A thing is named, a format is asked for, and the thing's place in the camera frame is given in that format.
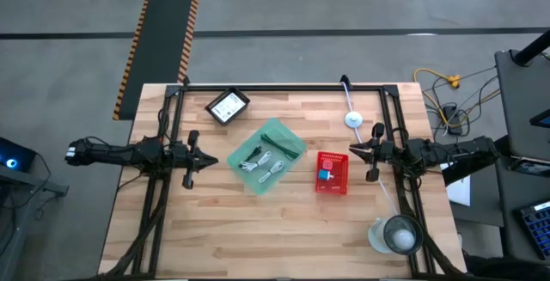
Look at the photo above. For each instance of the black aluminium table frame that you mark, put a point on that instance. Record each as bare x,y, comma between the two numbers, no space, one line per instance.
279,87

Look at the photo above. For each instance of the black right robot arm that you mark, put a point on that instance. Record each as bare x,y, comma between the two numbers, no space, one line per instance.
451,152

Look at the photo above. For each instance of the computer with blue light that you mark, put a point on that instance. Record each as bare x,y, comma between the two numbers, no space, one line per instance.
17,156

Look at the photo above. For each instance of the blue and white charger cube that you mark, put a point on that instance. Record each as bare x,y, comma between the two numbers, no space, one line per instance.
324,175

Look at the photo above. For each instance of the black round pole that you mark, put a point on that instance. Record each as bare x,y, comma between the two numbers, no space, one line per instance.
533,49

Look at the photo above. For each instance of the red plastic mesh basket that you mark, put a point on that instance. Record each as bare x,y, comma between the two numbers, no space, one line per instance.
339,186

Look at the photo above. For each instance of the white paper sheet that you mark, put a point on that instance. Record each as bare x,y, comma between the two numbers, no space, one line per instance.
460,191

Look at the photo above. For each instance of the grey desk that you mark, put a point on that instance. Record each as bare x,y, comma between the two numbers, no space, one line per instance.
524,96

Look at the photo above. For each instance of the black hazard-striped floor mat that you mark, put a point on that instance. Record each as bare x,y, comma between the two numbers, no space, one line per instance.
161,49

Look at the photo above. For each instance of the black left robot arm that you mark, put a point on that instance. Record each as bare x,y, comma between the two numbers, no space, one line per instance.
120,154

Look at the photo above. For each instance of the black plastic mesh basket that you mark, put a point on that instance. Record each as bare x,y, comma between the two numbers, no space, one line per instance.
223,122

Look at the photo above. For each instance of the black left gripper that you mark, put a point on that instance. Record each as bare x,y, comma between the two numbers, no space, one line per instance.
187,160

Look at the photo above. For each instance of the black keyboard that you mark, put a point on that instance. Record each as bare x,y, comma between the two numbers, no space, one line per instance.
537,229

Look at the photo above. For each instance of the black power adapter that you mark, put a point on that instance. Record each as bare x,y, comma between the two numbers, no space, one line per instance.
451,115

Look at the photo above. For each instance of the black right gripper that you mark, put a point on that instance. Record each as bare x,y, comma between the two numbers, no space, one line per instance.
384,152

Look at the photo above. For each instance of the teal translucent plastic bin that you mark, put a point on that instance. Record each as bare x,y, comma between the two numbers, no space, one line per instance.
288,167

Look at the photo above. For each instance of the grey equipment stand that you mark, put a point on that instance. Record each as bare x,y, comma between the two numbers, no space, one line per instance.
13,212

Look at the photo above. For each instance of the white green-edged product box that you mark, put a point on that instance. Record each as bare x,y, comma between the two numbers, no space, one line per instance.
228,105

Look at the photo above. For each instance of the clear round container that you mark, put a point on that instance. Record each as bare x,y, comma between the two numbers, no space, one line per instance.
393,231

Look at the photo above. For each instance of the pink charger cube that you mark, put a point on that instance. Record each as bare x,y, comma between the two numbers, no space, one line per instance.
328,165

